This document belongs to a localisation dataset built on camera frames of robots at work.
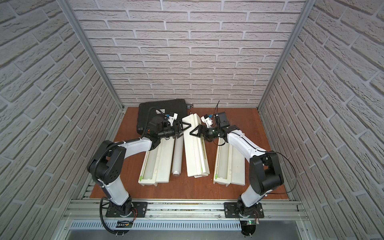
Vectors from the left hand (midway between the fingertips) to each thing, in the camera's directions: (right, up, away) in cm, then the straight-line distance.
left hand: (192, 128), depth 83 cm
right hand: (+2, -4, -1) cm, 5 cm away
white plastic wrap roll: (-9, -18, +6) cm, 21 cm away
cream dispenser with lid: (-20, -21, -2) cm, 29 cm away
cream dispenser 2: (+22, -21, -2) cm, 30 cm away
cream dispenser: (+3, -16, -13) cm, 21 cm away
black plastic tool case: (-37, +13, +31) cm, 50 cm away
